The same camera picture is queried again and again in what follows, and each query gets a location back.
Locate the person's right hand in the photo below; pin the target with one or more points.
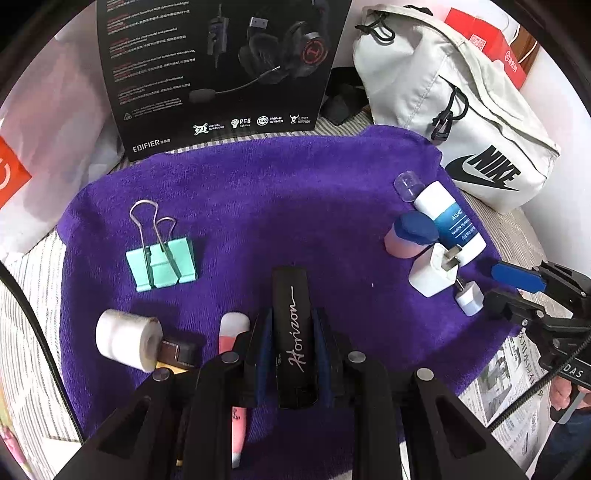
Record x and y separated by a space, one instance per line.
561 392

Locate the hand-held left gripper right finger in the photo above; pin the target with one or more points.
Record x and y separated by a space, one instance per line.
323 369

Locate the grey sling bag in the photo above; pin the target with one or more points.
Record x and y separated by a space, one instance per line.
415 69

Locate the black headphone box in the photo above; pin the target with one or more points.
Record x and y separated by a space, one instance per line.
184 69

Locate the pink bottle with blue cap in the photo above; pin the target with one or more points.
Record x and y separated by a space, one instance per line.
413 228

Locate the black and gold box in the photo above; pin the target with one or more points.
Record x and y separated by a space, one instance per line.
178 353

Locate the white paper roll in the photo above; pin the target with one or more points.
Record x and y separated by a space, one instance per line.
122 339

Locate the white plastic shopping bag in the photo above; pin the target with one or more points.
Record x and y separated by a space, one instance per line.
51 138

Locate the small white and blue plug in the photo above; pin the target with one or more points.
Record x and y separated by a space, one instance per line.
470 300

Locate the white and blue tube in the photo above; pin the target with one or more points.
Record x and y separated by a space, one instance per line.
455 226

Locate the purple towel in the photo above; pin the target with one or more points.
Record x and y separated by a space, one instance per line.
286 207

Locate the mint green binder clip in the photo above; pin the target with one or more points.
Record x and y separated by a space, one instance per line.
161 267

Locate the black pen case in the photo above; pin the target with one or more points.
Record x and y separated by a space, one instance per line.
293 323

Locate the small clear plastic cap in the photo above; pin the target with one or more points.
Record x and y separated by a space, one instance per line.
408 184

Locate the red paper bag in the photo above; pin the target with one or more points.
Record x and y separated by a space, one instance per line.
498 46

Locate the black pouch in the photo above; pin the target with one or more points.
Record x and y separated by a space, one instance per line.
341 101

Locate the pink tube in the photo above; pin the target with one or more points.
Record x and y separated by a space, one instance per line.
228 344

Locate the newspaper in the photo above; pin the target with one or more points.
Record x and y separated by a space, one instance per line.
503 397

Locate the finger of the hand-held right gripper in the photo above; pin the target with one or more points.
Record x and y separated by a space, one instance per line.
512 273
508 302

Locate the white charger plug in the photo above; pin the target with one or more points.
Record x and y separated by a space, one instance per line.
429 272

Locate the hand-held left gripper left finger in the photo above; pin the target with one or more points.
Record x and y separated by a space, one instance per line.
262 369

